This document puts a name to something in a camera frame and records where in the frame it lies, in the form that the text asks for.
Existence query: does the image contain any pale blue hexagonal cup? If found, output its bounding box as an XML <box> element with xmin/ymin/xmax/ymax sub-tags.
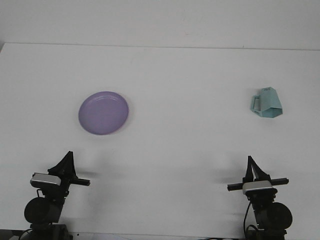
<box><xmin>250</xmin><ymin>86</ymin><xmax>285</xmax><ymax>119</ymax></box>

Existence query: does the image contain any round lilac plate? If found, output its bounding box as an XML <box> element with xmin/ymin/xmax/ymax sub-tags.
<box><xmin>78</xmin><ymin>91</ymin><xmax>130</xmax><ymax>136</ymax></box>

